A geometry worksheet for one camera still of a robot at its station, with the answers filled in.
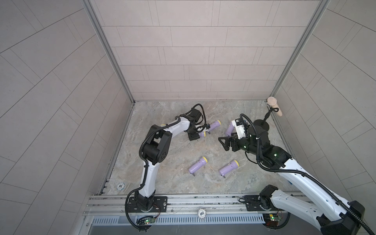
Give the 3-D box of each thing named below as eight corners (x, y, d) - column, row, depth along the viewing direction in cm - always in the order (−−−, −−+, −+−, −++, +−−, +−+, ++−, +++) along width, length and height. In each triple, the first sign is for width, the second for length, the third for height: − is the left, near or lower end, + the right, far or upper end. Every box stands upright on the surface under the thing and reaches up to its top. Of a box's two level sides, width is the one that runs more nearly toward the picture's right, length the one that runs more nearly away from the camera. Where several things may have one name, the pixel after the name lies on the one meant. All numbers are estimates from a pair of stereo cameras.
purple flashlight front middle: (188, 171, 83) (188, 169, 81) (203, 157, 89) (203, 155, 86) (193, 176, 82) (193, 174, 79) (207, 162, 87) (208, 159, 84)
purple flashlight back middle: (208, 132, 101) (208, 128, 97) (205, 128, 103) (206, 125, 99) (220, 126, 104) (221, 123, 101) (217, 122, 106) (218, 119, 103)
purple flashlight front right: (223, 179, 81) (224, 177, 78) (218, 172, 83) (219, 170, 80) (238, 167, 86) (240, 164, 83) (233, 161, 88) (234, 158, 85)
